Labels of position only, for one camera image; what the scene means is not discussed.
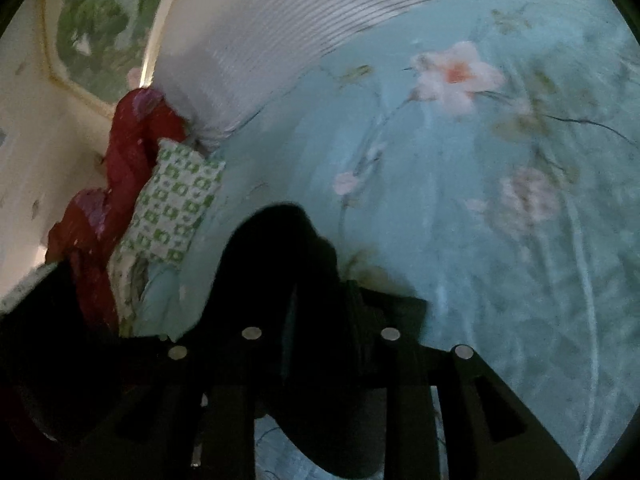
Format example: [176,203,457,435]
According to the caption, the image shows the light blue floral bedsheet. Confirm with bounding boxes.
[134,0,639,477]

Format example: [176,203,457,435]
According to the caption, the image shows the black pants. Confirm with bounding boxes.
[1,204,425,479]

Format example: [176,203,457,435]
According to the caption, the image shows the green white checkered pillow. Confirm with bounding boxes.
[107,139,226,324]

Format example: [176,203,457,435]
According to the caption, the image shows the red blanket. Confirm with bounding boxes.
[46,88,186,330]

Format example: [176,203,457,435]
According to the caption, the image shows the white striped blanket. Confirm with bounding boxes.
[150,0,428,145]

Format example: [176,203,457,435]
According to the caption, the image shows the framed landscape painting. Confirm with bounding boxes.
[40,0,175,117]

